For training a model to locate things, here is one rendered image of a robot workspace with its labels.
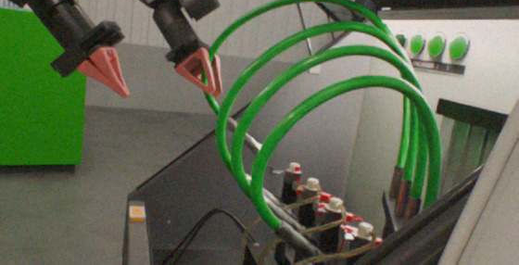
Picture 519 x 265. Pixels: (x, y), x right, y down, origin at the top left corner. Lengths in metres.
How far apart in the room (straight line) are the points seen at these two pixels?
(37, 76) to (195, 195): 2.98
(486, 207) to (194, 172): 0.73
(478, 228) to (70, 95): 3.72
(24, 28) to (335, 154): 3.11
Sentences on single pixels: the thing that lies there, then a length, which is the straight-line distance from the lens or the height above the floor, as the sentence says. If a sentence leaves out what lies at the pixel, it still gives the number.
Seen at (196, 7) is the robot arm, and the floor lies 1.39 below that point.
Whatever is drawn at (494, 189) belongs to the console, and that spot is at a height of 1.25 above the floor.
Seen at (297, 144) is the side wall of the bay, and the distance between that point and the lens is 1.11.
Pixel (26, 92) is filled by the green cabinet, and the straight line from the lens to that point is 3.97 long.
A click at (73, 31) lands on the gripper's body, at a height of 1.32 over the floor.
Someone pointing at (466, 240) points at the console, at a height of 1.20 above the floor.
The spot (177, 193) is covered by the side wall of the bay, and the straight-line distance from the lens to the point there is 1.08.
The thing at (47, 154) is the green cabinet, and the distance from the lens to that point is 4.10.
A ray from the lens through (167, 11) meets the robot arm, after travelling 0.90.
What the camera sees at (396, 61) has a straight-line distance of 0.62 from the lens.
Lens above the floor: 1.35
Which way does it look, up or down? 12 degrees down
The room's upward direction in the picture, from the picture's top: 8 degrees clockwise
